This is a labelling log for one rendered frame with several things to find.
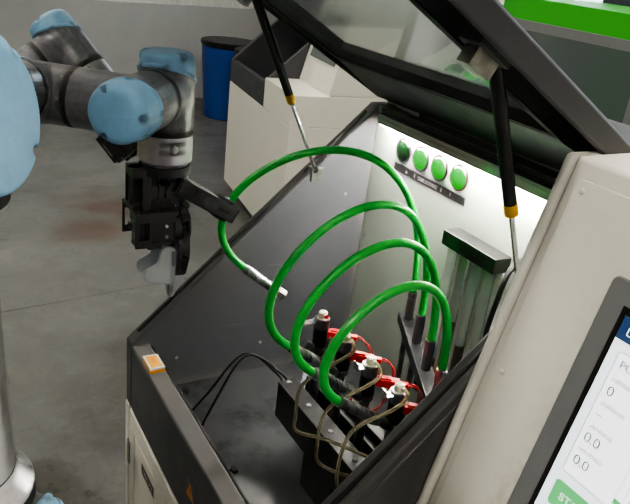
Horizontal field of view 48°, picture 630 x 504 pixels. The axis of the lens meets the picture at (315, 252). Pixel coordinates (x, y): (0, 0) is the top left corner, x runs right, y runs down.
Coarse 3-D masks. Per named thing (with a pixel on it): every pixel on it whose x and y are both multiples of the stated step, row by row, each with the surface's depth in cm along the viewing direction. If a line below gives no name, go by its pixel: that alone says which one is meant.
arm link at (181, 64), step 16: (144, 48) 93; (160, 48) 94; (176, 48) 95; (144, 64) 91; (160, 64) 90; (176, 64) 91; (192, 64) 93; (176, 80) 91; (192, 80) 94; (192, 96) 95; (192, 112) 96; (176, 128) 94; (192, 128) 97
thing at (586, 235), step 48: (576, 192) 87; (624, 192) 83; (576, 240) 87; (624, 240) 81; (528, 288) 92; (576, 288) 86; (528, 336) 91; (576, 336) 85; (480, 384) 97; (528, 384) 90; (480, 432) 95; (528, 432) 89; (432, 480) 102; (480, 480) 95
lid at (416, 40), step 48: (240, 0) 130; (288, 0) 125; (336, 0) 104; (384, 0) 89; (432, 0) 77; (480, 0) 72; (336, 48) 140; (384, 48) 116; (432, 48) 98; (480, 48) 77; (528, 48) 77; (384, 96) 152; (432, 96) 121; (480, 96) 108; (528, 96) 90; (576, 96) 84; (528, 144) 111; (576, 144) 97; (624, 144) 92
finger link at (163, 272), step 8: (168, 248) 103; (160, 256) 103; (168, 256) 103; (160, 264) 103; (168, 264) 104; (144, 272) 103; (152, 272) 103; (160, 272) 104; (168, 272) 104; (152, 280) 104; (160, 280) 104; (168, 280) 105; (176, 280) 105; (168, 288) 108; (176, 288) 106
